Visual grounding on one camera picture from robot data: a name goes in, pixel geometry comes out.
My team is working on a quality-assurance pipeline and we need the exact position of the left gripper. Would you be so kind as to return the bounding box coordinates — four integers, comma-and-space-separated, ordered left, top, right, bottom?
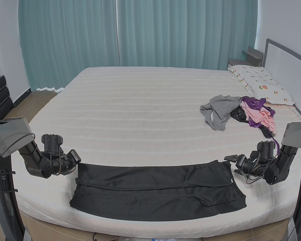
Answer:
61, 149, 81, 173

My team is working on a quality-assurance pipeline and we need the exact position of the blue-green curtain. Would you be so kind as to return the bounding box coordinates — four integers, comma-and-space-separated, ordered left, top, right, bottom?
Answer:
19, 0, 121, 91
117, 0, 257, 71

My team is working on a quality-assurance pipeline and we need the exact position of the grey bedside table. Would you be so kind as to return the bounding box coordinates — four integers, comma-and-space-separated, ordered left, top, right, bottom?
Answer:
228, 47, 263, 67

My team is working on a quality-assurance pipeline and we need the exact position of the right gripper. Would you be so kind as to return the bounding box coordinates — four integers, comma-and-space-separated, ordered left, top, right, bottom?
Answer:
224, 155, 257, 179

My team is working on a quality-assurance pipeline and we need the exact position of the black long-sleeved top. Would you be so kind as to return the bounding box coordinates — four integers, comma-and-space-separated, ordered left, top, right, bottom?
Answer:
69, 160, 247, 221

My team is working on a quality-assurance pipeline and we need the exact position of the white printed pillow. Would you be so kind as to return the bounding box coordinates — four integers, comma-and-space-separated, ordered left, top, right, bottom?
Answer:
228, 64, 296, 106

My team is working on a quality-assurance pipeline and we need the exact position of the grey knitted garment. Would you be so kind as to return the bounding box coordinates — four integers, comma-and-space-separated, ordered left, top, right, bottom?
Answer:
200, 95, 242, 131

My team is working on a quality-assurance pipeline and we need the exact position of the bed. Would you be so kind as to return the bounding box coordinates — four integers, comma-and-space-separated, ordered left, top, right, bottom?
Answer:
11, 38, 301, 238

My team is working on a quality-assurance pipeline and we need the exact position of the pile of clothes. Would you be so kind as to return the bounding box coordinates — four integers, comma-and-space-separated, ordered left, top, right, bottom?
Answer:
230, 96, 282, 152

